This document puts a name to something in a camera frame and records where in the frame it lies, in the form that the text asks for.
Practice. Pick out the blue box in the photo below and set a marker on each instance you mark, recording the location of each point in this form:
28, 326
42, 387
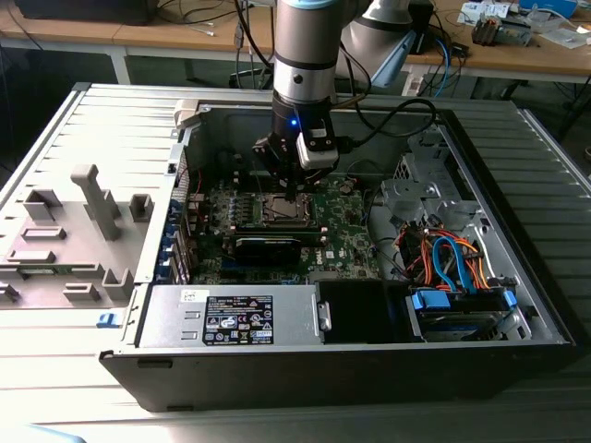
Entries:
549, 5

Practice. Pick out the round coin battery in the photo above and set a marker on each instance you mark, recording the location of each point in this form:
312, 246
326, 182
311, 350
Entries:
345, 187

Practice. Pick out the white and blue carton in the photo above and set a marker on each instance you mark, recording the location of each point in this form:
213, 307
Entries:
475, 8

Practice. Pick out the small blue clip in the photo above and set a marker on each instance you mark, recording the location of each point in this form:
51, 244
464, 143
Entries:
106, 320

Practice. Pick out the grey metal drive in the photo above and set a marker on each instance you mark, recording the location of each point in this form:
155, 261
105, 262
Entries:
519, 32

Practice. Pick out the silver CPU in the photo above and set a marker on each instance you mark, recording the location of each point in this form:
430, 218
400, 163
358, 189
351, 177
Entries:
286, 208

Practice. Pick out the green RAM stick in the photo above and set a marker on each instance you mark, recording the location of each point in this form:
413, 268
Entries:
41, 271
277, 227

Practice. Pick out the grey parts rack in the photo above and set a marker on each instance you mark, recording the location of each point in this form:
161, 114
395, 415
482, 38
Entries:
92, 258

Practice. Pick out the green motherboard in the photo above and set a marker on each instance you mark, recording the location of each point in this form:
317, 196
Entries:
341, 221

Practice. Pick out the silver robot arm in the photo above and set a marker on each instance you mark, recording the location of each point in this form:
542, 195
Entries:
305, 46

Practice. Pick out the silver power supply unit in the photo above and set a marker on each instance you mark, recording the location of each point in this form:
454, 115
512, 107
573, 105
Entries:
175, 318

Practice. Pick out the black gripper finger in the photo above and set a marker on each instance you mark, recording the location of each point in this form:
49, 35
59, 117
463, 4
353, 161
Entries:
314, 176
272, 157

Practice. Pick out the black graphics card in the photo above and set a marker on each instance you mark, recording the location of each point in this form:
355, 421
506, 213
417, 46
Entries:
268, 251

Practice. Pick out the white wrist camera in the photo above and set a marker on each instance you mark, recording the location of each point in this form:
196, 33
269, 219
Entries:
316, 157

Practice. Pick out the hard disk in blue carrier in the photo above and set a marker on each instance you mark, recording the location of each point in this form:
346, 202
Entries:
461, 323

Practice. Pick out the clear plastic bag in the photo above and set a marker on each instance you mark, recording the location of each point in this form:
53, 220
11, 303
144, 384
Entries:
565, 37

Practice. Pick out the black monitor stand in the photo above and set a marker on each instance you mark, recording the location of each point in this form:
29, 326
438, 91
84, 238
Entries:
422, 27

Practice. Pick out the black PC case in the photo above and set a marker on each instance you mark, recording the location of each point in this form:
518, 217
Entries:
323, 378

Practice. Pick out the wooden desk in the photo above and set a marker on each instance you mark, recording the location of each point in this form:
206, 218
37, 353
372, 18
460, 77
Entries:
508, 57
69, 32

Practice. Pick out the metal disk bay cage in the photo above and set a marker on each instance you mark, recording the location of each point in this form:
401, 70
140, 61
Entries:
415, 194

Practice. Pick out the grey corner bracket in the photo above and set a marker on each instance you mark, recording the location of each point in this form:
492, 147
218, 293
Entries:
187, 113

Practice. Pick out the brown heat sink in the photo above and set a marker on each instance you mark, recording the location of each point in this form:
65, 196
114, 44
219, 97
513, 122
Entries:
487, 30

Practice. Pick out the black computer box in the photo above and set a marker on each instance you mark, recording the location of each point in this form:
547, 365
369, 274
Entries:
83, 11

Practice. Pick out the pale blue rounded object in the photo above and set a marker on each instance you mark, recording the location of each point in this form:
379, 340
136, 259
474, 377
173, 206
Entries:
51, 436

